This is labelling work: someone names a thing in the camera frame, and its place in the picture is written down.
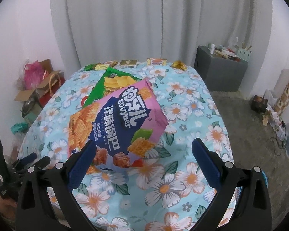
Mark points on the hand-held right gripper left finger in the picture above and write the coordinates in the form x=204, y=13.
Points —
x=79, y=168

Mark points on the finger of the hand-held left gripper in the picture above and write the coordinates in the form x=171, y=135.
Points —
x=42, y=162
x=29, y=158

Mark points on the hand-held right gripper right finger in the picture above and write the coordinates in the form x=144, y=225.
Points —
x=207, y=163

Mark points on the purple snack bag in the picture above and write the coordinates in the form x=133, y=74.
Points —
x=125, y=125

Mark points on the red plastic wrapper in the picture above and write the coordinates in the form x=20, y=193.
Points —
x=86, y=99

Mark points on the green chip bag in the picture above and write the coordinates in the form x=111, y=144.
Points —
x=110, y=81

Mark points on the teal plastic bag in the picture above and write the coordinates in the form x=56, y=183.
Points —
x=19, y=128

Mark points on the pale green box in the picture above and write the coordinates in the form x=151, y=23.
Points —
x=31, y=118

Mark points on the blue floral blanket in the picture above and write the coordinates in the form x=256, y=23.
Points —
x=183, y=125

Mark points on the metal pot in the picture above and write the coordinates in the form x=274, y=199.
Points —
x=29, y=107

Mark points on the red gift bag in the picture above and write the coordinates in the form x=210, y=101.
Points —
x=46, y=99

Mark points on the cardboard box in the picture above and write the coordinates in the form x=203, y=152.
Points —
x=24, y=95

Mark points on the pink plastic bag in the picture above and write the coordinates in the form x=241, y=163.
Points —
x=33, y=74

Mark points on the grey cabinet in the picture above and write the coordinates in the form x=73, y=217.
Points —
x=219, y=74

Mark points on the green foil wrapper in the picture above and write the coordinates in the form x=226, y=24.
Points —
x=90, y=67

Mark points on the crumpled gold wrapper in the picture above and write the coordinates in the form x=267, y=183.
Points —
x=178, y=65

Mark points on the gold foil wrapper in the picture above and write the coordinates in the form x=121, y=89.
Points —
x=106, y=65

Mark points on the patterned tall box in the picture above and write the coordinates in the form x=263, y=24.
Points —
x=287, y=93

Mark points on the pile of small boxes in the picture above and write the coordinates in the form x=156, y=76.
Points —
x=225, y=53

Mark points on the orange yellow packet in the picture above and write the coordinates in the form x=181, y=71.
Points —
x=157, y=61

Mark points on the mint pencil holder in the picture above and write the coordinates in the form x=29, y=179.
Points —
x=243, y=54

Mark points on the gold white packet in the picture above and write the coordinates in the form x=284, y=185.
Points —
x=128, y=63

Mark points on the small white bottle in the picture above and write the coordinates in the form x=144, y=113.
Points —
x=213, y=48

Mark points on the grey curtain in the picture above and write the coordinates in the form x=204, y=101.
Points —
x=134, y=16

